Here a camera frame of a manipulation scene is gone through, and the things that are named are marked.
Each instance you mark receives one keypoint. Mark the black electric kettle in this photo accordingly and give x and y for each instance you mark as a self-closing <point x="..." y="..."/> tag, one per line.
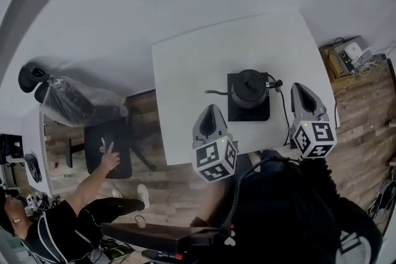
<point x="249" y="92"/>

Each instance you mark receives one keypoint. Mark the black device with red tip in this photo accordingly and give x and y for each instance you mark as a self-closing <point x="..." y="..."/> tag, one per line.
<point x="167" y="255"/>

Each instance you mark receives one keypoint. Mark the black oval device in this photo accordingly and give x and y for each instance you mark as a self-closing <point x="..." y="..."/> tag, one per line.
<point x="32" y="167"/>

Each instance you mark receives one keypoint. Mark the black kettle base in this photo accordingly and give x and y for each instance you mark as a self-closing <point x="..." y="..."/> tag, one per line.
<point x="247" y="116"/>

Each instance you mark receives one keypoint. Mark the person's black top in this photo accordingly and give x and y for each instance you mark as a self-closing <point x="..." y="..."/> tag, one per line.
<point x="278" y="219"/>

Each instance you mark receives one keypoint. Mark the person's right forearm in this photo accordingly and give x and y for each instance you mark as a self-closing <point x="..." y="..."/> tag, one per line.
<point x="318" y="176"/>

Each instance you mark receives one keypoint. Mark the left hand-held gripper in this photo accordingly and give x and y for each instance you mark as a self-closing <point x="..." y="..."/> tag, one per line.
<point x="213" y="157"/>

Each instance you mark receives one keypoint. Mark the black head-mount bar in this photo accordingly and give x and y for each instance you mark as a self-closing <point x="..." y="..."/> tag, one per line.
<point x="139" y="233"/>

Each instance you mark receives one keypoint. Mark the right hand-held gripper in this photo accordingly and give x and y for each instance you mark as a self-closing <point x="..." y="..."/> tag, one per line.
<point x="314" y="139"/>

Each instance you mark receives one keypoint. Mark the narrow white desk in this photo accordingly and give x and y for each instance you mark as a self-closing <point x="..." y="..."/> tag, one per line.
<point x="40" y="145"/>

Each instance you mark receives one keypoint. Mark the white square table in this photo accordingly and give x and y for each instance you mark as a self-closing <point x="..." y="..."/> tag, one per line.
<point x="201" y="55"/>

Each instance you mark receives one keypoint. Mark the cardboard box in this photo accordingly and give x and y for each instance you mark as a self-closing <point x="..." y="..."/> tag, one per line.
<point x="328" y="65"/>

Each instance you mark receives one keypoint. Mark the grey case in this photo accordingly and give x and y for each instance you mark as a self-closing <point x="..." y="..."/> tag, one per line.
<point x="355" y="39"/>

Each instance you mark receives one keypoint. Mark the person's left forearm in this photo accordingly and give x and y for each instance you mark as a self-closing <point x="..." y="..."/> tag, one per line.
<point x="216" y="201"/>

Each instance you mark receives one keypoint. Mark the black office chair plastic-wrapped back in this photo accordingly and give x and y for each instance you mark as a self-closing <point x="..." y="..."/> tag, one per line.
<point x="77" y="102"/>

